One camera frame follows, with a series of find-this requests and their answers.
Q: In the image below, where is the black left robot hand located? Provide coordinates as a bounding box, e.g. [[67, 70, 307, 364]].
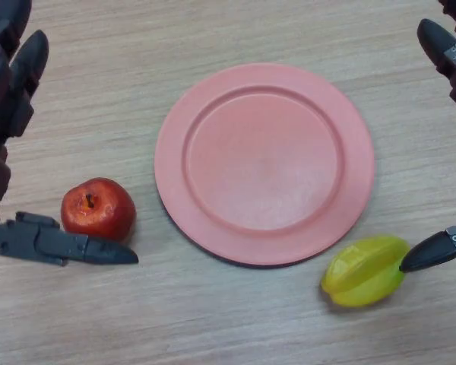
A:
[[0, 0, 140, 267]]

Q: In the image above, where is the red apple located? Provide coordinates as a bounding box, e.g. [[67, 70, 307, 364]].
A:
[[60, 177, 137, 243]]

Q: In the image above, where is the yellow green starfruit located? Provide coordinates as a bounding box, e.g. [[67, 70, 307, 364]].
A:
[[320, 234, 411, 308]]

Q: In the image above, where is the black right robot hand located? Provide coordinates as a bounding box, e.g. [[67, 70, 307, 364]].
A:
[[398, 0, 456, 273]]

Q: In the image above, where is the pink round plate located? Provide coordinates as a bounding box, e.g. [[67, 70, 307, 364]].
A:
[[154, 63, 376, 267]]

